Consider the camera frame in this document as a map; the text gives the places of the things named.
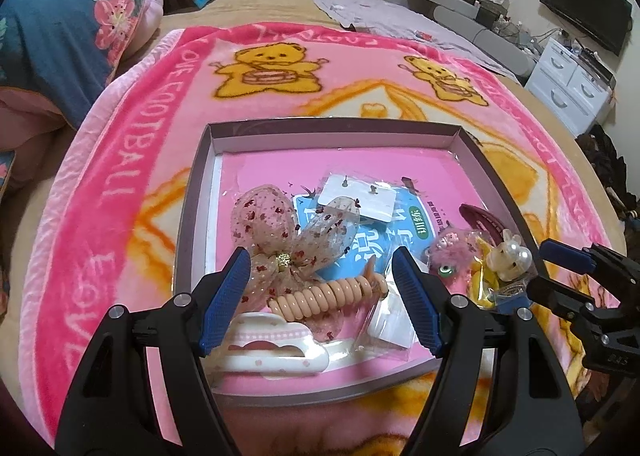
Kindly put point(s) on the white earring card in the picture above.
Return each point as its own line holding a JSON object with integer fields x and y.
{"x": 360, "y": 201}

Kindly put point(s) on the blue printed card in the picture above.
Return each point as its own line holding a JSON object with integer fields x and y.
{"x": 420, "y": 216}

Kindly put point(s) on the grey low cabinet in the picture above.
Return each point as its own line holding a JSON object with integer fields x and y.
{"x": 465, "y": 16}

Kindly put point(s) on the lace bow hair clip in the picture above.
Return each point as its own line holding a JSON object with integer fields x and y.
{"x": 265, "y": 221}

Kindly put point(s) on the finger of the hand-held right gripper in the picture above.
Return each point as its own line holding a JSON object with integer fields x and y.
{"x": 565, "y": 254}
{"x": 555, "y": 293}

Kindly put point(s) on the white drawer cabinet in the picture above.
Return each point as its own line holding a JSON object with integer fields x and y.
{"x": 565, "y": 86}

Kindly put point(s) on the blue floral quilt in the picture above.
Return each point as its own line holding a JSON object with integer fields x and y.
{"x": 55, "y": 26}

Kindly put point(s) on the white pink claw clip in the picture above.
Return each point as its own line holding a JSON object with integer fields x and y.
{"x": 270, "y": 366}

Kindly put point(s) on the pink fuzzy hair clip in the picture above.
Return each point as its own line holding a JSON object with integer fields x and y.
{"x": 450, "y": 248}

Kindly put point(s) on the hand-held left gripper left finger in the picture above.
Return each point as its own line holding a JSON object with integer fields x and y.
{"x": 225, "y": 296}

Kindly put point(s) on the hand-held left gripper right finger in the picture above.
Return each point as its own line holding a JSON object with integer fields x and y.
{"x": 415, "y": 296}

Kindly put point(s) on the small clear plastic bag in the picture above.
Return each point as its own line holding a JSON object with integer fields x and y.
{"x": 390, "y": 331}

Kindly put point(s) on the yellow plastic packet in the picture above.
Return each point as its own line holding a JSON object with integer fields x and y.
{"x": 482, "y": 281}

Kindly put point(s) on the dark red hair clip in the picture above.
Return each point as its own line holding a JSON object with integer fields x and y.
{"x": 480, "y": 221}

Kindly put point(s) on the pink bear printed blanket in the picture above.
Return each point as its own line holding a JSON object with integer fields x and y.
{"x": 125, "y": 161}

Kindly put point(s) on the black flat television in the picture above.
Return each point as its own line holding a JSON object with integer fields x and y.
{"x": 585, "y": 6}

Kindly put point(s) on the shallow pink cardboard box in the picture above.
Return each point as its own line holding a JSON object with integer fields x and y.
{"x": 310, "y": 161}

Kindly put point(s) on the pearl rabbit hair clip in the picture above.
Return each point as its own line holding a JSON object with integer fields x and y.
{"x": 507, "y": 256}

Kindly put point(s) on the lilac cloth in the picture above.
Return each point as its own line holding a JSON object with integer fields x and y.
{"x": 390, "y": 16}

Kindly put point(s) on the dark clothing heap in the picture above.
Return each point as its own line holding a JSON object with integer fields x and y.
{"x": 605, "y": 161}

